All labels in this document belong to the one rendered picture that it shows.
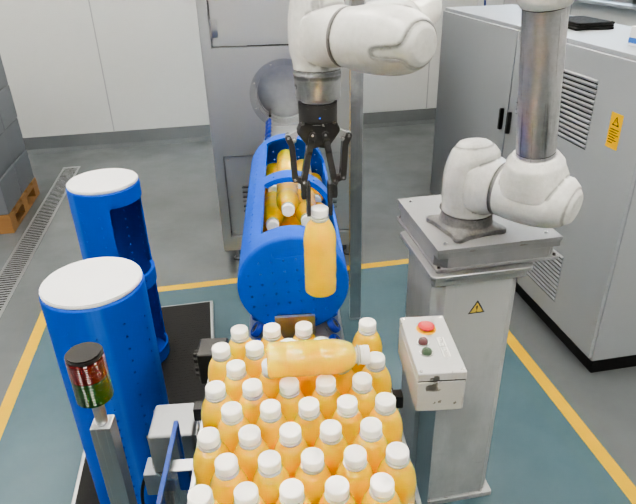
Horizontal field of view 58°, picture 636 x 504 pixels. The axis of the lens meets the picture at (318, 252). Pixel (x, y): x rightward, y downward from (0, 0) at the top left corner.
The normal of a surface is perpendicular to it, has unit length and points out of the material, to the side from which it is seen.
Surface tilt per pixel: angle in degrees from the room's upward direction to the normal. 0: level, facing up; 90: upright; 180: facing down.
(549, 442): 0
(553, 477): 0
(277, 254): 90
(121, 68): 90
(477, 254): 90
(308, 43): 95
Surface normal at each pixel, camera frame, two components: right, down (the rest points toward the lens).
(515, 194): -0.71, 0.46
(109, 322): 0.55, 0.38
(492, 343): 0.18, 0.46
